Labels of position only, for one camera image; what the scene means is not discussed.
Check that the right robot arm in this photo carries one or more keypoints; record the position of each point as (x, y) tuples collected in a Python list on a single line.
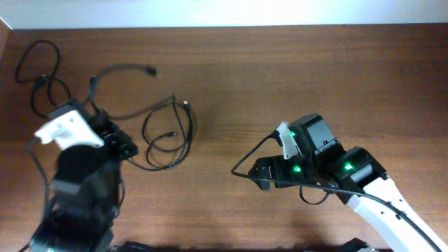
[(361, 183)]

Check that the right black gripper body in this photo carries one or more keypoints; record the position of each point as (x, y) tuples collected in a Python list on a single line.
[(294, 171)]

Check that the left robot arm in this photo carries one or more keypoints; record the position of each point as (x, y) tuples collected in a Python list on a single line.
[(87, 184)]

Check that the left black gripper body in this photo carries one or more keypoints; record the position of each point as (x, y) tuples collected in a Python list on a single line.
[(117, 142)]

